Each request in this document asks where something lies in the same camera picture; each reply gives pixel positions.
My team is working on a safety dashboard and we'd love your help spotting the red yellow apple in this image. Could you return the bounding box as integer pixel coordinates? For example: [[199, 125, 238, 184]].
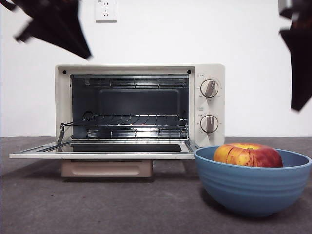
[[213, 143, 283, 168]]

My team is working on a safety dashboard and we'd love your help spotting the glass oven door with handle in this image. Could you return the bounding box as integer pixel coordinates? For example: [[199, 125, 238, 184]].
[[9, 142, 200, 178]]

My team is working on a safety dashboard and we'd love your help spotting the blue ribbed bowl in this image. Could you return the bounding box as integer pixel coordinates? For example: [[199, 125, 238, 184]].
[[194, 145, 312, 217]]

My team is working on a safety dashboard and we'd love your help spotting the cream toaster oven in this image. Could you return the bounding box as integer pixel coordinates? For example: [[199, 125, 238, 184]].
[[55, 63, 225, 149]]

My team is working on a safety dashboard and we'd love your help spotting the temperature knob with beige grip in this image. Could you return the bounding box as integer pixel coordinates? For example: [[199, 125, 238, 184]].
[[200, 79, 219, 98]]

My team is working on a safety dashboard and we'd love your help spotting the timer knob with beige grip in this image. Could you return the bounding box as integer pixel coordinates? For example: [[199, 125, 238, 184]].
[[199, 114, 219, 134]]

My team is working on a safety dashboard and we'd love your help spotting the pale grey right wrist camera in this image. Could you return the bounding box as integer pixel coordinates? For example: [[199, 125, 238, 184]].
[[279, 0, 293, 12]]

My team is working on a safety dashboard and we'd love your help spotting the white wall socket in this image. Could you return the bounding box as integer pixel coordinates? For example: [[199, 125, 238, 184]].
[[95, 0, 117, 23]]

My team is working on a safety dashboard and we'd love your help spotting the metal wire oven rack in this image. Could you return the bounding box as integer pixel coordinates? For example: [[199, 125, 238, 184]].
[[73, 114, 190, 128]]

